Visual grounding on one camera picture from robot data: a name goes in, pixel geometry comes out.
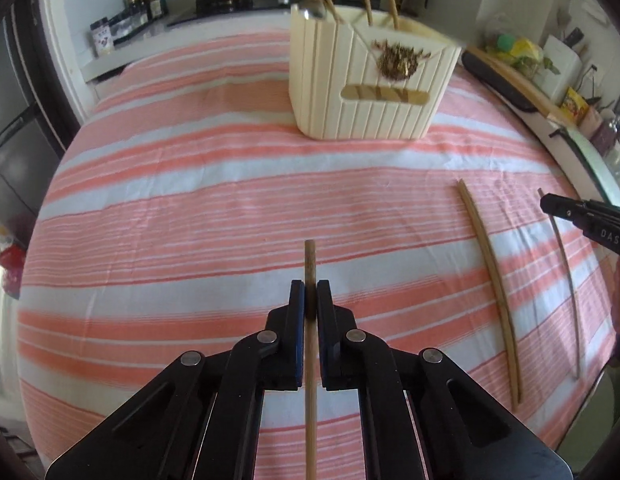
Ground yellow and green bundle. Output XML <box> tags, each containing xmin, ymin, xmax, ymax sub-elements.
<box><xmin>482</xmin><ymin>30</ymin><xmax>558</xmax><ymax>78</ymax></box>

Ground thin metal chopstick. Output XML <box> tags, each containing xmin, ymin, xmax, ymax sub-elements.
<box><xmin>537</xmin><ymin>187</ymin><xmax>581</xmax><ymax>380</ymax></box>

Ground black gas cooktop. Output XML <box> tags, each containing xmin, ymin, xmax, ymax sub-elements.
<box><xmin>166</xmin><ymin>0</ymin><xmax>311</xmax><ymax>28</ymax></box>

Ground white knife block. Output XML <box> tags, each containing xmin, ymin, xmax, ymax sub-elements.
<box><xmin>532</xmin><ymin>35</ymin><xmax>583</xmax><ymax>103</ymax></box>

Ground wooden cutting board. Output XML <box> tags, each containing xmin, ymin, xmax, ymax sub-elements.
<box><xmin>470</xmin><ymin>46</ymin><xmax>565</xmax><ymax>122</ymax></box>

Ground red bag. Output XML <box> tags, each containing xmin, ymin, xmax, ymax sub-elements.
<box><xmin>0</xmin><ymin>245</ymin><xmax>28</xmax><ymax>301</ymax></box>

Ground clear condiment box set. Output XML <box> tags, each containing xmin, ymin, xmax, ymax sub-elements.
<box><xmin>110</xmin><ymin>10</ymin><xmax>151</xmax><ymax>46</ymax></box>

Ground purple jar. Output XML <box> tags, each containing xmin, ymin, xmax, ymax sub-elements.
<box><xmin>592</xmin><ymin>120</ymin><xmax>618</xmax><ymax>149</ymax></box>

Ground spice jar with dark lid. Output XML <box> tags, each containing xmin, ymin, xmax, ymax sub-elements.
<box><xmin>90</xmin><ymin>17</ymin><xmax>114</xmax><ymax>57</ymax></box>

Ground black handled knives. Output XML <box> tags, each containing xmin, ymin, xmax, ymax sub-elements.
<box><xmin>562</xmin><ymin>27</ymin><xmax>585</xmax><ymax>56</ymax></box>

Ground cream ribbed utensil holder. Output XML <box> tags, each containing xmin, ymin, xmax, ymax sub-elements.
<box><xmin>289</xmin><ymin>2</ymin><xmax>463</xmax><ymax>142</ymax></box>

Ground pink white striped tablecloth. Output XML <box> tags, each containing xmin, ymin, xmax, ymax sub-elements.
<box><xmin>17</xmin><ymin>30</ymin><xmax>618</xmax><ymax>480</ymax></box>

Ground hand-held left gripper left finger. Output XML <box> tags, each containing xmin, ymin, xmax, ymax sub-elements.
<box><xmin>44</xmin><ymin>280</ymin><xmax>307</xmax><ymax>480</ymax></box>

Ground yellow snack packet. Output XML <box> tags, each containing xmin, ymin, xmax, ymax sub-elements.
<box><xmin>560</xmin><ymin>87</ymin><xmax>588</xmax><ymax>122</ymax></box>

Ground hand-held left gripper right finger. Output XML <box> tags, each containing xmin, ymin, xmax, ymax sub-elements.
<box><xmin>316</xmin><ymin>280</ymin><xmax>573</xmax><ymax>480</ymax></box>

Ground pink packet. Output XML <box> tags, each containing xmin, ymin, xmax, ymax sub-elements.
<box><xmin>580</xmin><ymin>107</ymin><xmax>603</xmax><ymax>134</ymax></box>

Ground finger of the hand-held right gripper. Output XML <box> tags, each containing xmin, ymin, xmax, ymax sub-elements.
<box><xmin>540</xmin><ymin>192</ymin><xmax>620</xmax><ymax>229</ymax></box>

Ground black padded bar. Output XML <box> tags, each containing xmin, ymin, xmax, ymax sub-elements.
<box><xmin>462</xmin><ymin>50</ymin><xmax>538</xmax><ymax>113</ymax></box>

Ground green lidded electric griddle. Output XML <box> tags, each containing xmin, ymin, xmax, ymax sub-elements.
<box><xmin>550</xmin><ymin>125</ymin><xmax>620</xmax><ymax>206</ymax></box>

